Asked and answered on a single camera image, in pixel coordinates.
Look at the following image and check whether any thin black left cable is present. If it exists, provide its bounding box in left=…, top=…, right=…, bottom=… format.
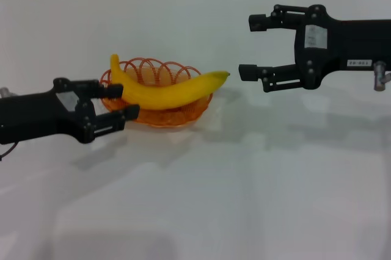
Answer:
left=0, top=142, right=18, bottom=162

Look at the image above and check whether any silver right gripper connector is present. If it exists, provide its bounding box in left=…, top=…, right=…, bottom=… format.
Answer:
left=373, top=60, right=391, bottom=92

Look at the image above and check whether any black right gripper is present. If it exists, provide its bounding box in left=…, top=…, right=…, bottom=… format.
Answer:
left=247, top=4, right=391, bottom=91

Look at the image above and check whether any orange wire basket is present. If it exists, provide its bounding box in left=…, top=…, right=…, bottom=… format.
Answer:
left=100, top=56, right=214, bottom=129

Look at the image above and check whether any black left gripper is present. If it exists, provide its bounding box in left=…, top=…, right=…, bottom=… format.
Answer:
left=0, top=77, right=141, bottom=146

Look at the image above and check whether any yellow banana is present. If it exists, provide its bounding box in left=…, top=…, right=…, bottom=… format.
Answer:
left=109, top=53, right=231, bottom=111

